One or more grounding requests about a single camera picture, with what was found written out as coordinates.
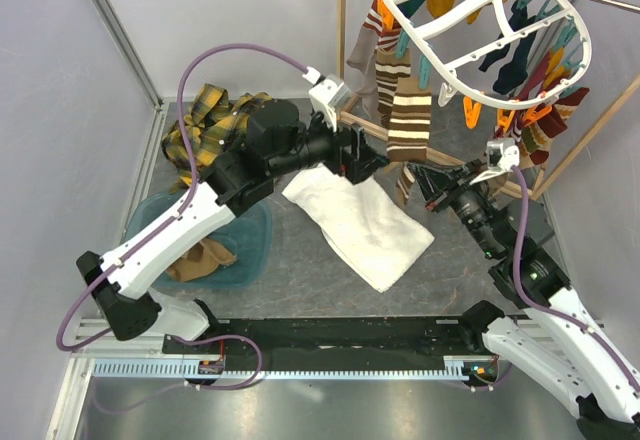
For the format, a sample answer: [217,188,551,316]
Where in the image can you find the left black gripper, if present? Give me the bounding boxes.
[270,105,390,185]

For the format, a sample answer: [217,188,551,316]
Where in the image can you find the wooden clothes rack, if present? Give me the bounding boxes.
[335,0,640,201]

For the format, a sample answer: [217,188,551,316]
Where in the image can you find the grey cable duct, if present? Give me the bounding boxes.
[92,358,469,381]

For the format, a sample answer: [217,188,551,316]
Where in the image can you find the yellow plaid shirt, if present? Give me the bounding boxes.
[161,84,272,194]

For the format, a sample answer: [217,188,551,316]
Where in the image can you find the navy blue sock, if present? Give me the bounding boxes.
[478,3,536,95]

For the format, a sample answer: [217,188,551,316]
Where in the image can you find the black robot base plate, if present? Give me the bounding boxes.
[162,315,519,361]

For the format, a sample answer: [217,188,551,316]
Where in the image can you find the white round sock hanger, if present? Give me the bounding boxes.
[379,0,593,110]

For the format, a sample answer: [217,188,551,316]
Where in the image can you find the white towel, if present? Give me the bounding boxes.
[283,166,434,293]

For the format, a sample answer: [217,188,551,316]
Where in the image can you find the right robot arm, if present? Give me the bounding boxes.
[403,160,639,439]

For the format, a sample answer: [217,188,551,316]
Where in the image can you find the grey sock red stripes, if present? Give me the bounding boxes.
[346,0,401,119]

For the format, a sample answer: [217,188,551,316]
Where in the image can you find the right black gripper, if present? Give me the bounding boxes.
[408,157,505,258]

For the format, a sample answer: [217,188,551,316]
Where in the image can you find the plain tan sock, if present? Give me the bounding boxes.
[198,238,237,274]
[166,253,215,283]

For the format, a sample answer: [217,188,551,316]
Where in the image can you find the maroon patterned sock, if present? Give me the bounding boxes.
[519,87,590,170]

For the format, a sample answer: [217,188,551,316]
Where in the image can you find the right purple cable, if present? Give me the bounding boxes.
[509,167,640,396]

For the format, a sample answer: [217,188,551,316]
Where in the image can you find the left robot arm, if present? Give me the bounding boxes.
[76,100,389,353]

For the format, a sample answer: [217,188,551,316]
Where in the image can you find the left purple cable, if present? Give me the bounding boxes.
[54,43,314,352]

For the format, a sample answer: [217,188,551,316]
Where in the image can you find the aluminium corner post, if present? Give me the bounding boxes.
[91,0,163,109]

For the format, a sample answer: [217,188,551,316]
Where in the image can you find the grey sock maroon cuff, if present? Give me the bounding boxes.
[488,119,521,197]

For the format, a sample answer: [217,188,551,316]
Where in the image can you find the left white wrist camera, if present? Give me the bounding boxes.
[302,67,352,132]

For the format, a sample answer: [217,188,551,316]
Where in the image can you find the teal plastic basin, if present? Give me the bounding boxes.
[123,190,272,291]

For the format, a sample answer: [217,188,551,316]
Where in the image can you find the purple cable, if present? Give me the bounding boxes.
[54,43,314,352]
[509,167,640,396]

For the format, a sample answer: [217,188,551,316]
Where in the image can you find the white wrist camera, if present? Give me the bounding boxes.
[302,67,352,132]
[470,138,520,185]

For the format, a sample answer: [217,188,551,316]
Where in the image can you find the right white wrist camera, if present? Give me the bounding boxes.
[470,138,520,185]

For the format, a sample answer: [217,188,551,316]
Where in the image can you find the brown striped sock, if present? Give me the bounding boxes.
[374,49,411,128]
[386,77,432,207]

